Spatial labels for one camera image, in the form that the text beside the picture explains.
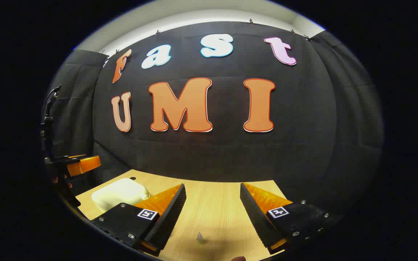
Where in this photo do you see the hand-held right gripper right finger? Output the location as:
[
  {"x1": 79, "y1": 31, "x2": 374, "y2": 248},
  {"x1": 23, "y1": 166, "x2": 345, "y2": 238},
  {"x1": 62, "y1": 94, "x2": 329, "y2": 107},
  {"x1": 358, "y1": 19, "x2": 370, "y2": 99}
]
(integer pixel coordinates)
[{"x1": 239, "y1": 182, "x2": 344, "y2": 255}]

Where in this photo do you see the cream suitcase with handle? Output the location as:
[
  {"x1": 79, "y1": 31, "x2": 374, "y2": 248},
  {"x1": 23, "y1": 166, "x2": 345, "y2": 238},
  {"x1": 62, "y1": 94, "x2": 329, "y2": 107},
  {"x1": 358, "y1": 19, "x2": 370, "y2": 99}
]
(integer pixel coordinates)
[{"x1": 91, "y1": 178, "x2": 151, "y2": 212}]

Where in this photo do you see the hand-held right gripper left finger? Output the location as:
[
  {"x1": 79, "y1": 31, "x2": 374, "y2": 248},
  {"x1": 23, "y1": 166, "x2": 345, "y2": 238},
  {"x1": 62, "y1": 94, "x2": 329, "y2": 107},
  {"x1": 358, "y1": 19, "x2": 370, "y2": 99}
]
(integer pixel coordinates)
[{"x1": 90, "y1": 183, "x2": 187, "y2": 257}]

